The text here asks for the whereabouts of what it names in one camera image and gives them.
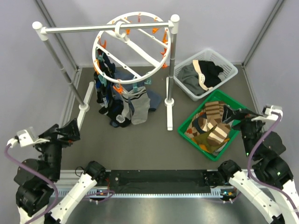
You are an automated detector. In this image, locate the green plastic bin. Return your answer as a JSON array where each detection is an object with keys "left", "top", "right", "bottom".
[{"left": 178, "top": 90, "right": 247, "bottom": 161}]

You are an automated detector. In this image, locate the black cloth in basket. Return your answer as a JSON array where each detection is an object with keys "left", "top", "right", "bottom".
[{"left": 199, "top": 60, "right": 224, "bottom": 87}]

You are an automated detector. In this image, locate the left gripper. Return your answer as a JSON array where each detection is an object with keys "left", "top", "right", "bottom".
[{"left": 35, "top": 117, "right": 81, "bottom": 181}]

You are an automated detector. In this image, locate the santa sock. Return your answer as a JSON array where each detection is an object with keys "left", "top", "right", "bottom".
[
  {"left": 99, "top": 52, "right": 115, "bottom": 113},
  {"left": 93, "top": 49, "right": 108, "bottom": 108}
]

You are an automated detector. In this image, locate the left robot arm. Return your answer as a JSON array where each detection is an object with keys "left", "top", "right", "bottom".
[{"left": 11, "top": 119, "right": 106, "bottom": 224}]

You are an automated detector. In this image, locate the grey cloth in basket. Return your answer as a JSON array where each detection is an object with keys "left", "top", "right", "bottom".
[{"left": 177, "top": 64, "right": 205, "bottom": 96}]

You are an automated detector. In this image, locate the white plastic laundry basket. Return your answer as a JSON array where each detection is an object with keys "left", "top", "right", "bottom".
[{"left": 174, "top": 49, "right": 238, "bottom": 101}]

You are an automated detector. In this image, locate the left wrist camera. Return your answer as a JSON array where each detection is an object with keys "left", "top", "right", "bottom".
[{"left": 7, "top": 127, "right": 50, "bottom": 148}]

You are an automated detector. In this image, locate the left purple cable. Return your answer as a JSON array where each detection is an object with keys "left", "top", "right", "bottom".
[{"left": 4, "top": 143, "right": 116, "bottom": 224}]

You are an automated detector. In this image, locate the black grip sock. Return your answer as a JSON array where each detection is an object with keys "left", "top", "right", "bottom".
[
  {"left": 109, "top": 114, "right": 131, "bottom": 128},
  {"left": 108, "top": 101, "right": 123, "bottom": 119}
]

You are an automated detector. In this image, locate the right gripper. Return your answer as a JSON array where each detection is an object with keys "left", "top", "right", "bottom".
[{"left": 221, "top": 104, "right": 271, "bottom": 158}]

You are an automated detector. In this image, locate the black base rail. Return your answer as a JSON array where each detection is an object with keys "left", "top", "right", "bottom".
[{"left": 106, "top": 170, "right": 225, "bottom": 191}]

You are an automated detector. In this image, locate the white metal drying rack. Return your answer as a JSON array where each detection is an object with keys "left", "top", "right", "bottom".
[{"left": 32, "top": 12, "right": 180, "bottom": 131}]

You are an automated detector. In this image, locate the orange clothespin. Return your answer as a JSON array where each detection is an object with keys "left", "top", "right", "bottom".
[{"left": 113, "top": 84, "right": 123, "bottom": 94}]

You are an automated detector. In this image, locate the teal clothespin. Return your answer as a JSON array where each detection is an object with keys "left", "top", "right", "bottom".
[{"left": 132, "top": 83, "right": 138, "bottom": 93}]

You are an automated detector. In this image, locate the blue cloth on floor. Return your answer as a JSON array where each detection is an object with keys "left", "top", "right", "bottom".
[{"left": 112, "top": 81, "right": 162, "bottom": 114}]

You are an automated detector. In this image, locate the pile of socks in bin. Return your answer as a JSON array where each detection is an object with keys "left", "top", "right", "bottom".
[{"left": 192, "top": 101, "right": 231, "bottom": 153}]

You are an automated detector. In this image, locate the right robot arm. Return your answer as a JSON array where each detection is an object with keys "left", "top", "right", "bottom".
[{"left": 218, "top": 105, "right": 299, "bottom": 224}]

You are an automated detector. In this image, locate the white round clip hanger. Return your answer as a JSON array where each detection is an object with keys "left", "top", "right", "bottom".
[{"left": 92, "top": 11, "right": 179, "bottom": 84}]

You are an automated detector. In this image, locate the grey striped sock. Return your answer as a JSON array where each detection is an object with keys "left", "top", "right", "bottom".
[
  {"left": 121, "top": 89, "right": 133, "bottom": 120},
  {"left": 128, "top": 86, "right": 150, "bottom": 125}
]

